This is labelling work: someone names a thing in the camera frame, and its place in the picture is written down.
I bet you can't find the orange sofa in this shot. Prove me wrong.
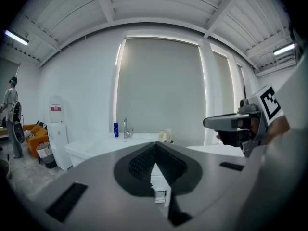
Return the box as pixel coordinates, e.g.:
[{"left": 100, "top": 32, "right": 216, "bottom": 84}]
[{"left": 22, "top": 123, "right": 49, "bottom": 159}]

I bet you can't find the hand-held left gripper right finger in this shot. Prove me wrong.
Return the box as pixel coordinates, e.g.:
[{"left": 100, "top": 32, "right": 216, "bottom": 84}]
[{"left": 156, "top": 142, "right": 246, "bottom": 219}]

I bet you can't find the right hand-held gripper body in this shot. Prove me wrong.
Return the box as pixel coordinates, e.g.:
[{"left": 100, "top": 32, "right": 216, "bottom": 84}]
[{"left": 216, "top": 85, "right": 285, "bottom": 157}]

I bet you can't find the person's right forearm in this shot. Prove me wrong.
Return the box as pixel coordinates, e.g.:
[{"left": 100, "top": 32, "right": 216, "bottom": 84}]
[{"left": 261, "top": 116, "right": 291, "bottom": 146}]

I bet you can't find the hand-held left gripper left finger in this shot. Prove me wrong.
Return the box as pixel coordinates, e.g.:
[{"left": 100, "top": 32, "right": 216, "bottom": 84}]
[{"left": 30, "top": 142, "right": 174, "bottom": 231}]

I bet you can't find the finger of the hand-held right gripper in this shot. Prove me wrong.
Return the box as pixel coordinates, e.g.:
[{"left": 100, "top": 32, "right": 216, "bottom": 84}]
[{"left": 203, "top": 113, "right": 251, "bottom": 130}]

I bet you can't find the white water dispenser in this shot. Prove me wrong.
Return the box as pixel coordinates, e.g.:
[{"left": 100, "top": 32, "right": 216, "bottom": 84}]
[{"left": 46, "top": 123, "right": 73, "bottom": 172}]

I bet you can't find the grey ruffled basket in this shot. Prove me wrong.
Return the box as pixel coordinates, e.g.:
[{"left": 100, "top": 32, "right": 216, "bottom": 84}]
[{"left": 36, "top": 142, "right": 58, "bottom": 169}]

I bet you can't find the white washbasin sink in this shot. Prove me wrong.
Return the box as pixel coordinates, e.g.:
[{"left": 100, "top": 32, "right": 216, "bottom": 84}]
[{"left": 64, "top": 131, "right": 174, "bottom": 168}]

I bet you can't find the ceiling tube light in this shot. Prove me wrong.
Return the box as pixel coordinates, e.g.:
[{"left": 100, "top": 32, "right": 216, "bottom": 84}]
[
  {"left": 4, "top": 29, "right": 30, "bottom": 46},
  {"left": 272, "top": 43, "right": 296, "bottom": 56}
]

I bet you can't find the white vanity cabinet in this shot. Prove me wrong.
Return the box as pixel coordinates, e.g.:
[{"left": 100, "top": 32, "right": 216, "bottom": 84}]
[{"left": 149, "top": 164, "right": 172, "bottom": 208}]

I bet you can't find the grey roller blind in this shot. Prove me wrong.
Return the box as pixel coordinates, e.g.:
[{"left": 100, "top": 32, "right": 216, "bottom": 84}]
[{"left": 116, "top": 37, "right": 207, "bottom": 147}]

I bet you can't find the chrome faucet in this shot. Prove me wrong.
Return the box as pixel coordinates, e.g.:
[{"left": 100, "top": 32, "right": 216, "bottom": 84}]
[{"left": 123, "top": 117, "right": 134, "bottom": 139}]

